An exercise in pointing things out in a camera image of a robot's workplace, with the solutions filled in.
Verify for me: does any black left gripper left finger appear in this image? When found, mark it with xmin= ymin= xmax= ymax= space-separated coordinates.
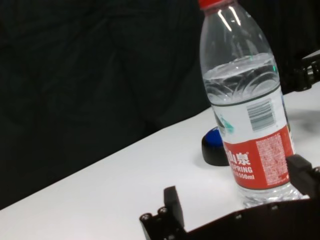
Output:
xmin=138 ymin=186 xmax=187 ymax=240

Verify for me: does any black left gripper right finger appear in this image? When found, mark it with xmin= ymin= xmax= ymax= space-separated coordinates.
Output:
xmin=285 ymin=154 xmax=320 ymax=198

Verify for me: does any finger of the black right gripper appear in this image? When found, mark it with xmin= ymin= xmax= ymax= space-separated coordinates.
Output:
xmin=283 ymin=59 xmax=320 ymax=93

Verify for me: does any clear water bottle red cap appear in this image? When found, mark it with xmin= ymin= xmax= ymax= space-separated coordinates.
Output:
xmin=197 ymin=0 xmax=311 ymax=210

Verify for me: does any blue black round lid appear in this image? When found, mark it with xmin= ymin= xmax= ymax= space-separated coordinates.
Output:
xmin=201 ymin=126 xmax=230 ymax=167

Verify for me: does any black curtain backdrop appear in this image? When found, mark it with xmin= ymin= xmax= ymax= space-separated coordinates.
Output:
xmin=0 ymin=0 xmax=320 ymax=211

